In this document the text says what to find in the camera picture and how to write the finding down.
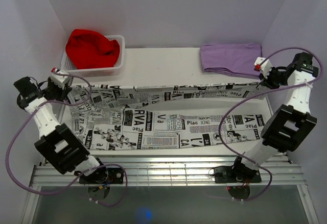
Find newspaper print trousers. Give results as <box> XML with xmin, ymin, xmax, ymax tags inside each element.
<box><xmin>67</xmin><ymin>82</ymin><xmax>265</xmax><ymax>151</ymax></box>

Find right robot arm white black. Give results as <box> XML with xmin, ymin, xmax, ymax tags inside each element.
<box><xmin>230</xmin><ymin>52</ymin><xmax>318</xmax><ymax>182</ymax></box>

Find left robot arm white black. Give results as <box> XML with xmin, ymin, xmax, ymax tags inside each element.
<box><xmin>14</xmin><ymin>74</ymin><xmax>108</xmax><ymax>184</ymax></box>

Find folded purple trousers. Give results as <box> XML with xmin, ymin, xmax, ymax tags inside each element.
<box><xmin>200</xmin><ymin>43</ymin><xmax>262</xmax><ymax>79</ymax></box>

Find red trousers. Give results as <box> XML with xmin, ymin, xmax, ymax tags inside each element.
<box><xmin>65</xmin><ymin>29</ymin><xmax>121</xmax><ymax>69</ymax></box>

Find white plastic basket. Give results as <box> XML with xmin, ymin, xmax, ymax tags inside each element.
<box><xmin>60</xmin><ymin>35</ymin><xmax>125</xmax><ymax>78</ymax></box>

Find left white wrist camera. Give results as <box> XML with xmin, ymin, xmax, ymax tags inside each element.
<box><xmin>50</xmin><ymin>67</ymin><xmax>71</xmax><ymax>90</ymax></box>

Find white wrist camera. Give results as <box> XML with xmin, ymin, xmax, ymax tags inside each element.
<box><xmin>254</xmin><ymin>57</ymin><xmax>273</xmax><ymax>79</ymax></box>
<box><xmin>50</xmin><ymin>67</ymin><xmax>71</xmax><ymax>90</ymax></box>

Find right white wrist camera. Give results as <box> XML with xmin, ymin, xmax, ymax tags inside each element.
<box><xmin>254</xmin><ymin>57</ymin><xmax>273</xmax><ymax>79</ymax></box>

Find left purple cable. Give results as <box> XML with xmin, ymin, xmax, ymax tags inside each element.
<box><xmin>5</xmin><ymin>74</ymin><xmax>128</xmax><ymax>207</ymax></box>

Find purple cable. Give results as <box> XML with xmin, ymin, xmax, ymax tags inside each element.
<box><xmin>5</xmin><ymin>74</ymin><xmax>128</xmax><ymax>207</ymax></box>
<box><xmin>206</xmin><ymin>46</ymin><xmax>324</xmax><ymax>202</ymax></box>

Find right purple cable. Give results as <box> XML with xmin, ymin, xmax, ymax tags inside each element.
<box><xmin>206</xmin><ymin>46</ymin><xmax>324</xmax><ymax>202</ymax></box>

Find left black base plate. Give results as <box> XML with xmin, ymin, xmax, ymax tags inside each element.
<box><xmin>78</xmin><ymin>167</ymin><xmax>124</xmax><ymax>185</ymax></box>

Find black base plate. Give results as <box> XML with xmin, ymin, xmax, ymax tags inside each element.
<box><xmin>78</xmin><ymin>167</ymin><xmax>124</xmax><ymax>185</ymax></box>
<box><xmin>214</xmin><ymin>166</ymin><xmax>262</xmax><ymax>183</ymax></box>

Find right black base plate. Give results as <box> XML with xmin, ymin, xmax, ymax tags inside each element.
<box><xmin>214</xmin><ymin>166</ymin><xmax>262</xmax><ymax>183</ymax></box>

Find aluminium rail frame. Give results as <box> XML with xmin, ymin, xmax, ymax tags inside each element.
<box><xmin>28</xmin><ymin>152</ymin><xmax>307</xmax><ymax>188</ymax></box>

